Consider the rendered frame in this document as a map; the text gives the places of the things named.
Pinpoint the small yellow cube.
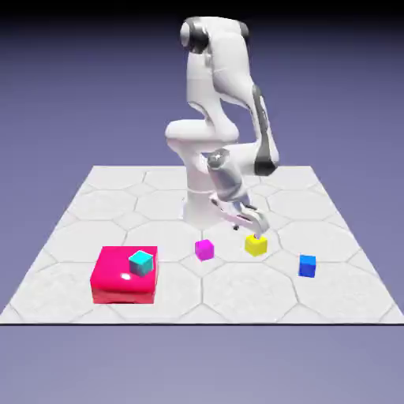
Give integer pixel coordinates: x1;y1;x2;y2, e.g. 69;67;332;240
244;234;268;257

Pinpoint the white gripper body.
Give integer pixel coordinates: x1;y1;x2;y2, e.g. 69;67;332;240
208;194;270;232

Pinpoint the small cyan cube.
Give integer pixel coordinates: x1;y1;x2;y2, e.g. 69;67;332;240
128;249;155;278

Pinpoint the small magenta cube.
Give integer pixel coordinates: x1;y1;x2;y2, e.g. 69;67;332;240
194;238;215;262

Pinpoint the large red box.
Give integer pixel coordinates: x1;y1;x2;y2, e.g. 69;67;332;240
89;245;159;305

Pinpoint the small blue cube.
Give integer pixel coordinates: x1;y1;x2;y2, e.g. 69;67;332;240
297;253;317;279

